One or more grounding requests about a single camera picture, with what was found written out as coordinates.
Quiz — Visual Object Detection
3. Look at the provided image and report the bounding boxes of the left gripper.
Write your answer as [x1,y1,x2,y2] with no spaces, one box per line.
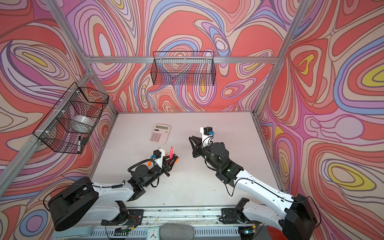
[141,155,178,190]

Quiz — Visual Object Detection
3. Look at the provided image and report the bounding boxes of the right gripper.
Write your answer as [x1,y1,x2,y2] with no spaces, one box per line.
[189,135,222,171]

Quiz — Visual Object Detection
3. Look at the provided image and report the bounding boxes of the pink marker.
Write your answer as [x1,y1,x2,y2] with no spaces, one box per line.
[170,147,174,159]

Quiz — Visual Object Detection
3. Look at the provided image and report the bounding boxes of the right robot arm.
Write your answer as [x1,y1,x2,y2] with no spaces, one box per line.
[189,136,319,240]

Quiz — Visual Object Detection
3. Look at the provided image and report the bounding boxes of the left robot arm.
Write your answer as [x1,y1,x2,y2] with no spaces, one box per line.
[48,154,178,232]

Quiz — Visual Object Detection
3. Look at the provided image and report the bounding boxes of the pink calculator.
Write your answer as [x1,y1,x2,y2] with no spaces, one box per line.
[150,124,170,145]

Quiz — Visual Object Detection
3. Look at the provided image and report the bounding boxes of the small white clock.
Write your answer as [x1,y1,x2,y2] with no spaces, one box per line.
[146,227,160,240]

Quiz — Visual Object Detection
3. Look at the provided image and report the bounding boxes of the black marker in basket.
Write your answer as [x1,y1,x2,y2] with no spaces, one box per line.
[77,136,82,154]

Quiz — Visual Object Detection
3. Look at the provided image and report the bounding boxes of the silver tape roll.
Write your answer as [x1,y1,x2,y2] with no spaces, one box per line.
[72,115,95,127]

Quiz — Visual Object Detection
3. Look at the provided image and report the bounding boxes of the red bucket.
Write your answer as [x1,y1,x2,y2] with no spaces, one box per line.
[268,226,287,240]

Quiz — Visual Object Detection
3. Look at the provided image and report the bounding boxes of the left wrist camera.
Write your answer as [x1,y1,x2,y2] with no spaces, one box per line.
[151,148,166,168]

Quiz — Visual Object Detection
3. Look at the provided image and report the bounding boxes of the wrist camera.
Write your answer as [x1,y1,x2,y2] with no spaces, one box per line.
[200,127,214,148]
[151,148,166,168]

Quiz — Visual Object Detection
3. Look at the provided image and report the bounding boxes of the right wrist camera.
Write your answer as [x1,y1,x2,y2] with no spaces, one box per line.
[200,127,214,148]

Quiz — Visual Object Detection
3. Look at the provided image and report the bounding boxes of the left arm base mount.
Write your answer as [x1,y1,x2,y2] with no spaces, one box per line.
[101,209,144,227]

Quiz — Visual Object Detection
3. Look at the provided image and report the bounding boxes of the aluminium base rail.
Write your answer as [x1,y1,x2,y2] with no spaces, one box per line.
[53,205,272,240]

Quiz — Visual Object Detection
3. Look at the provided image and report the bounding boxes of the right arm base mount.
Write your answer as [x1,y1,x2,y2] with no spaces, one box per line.
[219,208,261,226]

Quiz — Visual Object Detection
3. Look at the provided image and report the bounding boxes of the black wire basket back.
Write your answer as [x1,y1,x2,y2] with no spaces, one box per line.
[151,51,216,86]

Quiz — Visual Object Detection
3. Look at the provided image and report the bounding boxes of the black wire basket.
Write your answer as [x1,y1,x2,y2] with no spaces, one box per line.
[151,51,216,86]
[33,83,109,155]

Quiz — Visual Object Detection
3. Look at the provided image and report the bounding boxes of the black wire basket left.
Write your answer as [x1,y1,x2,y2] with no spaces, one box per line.
[33,83,109,155]

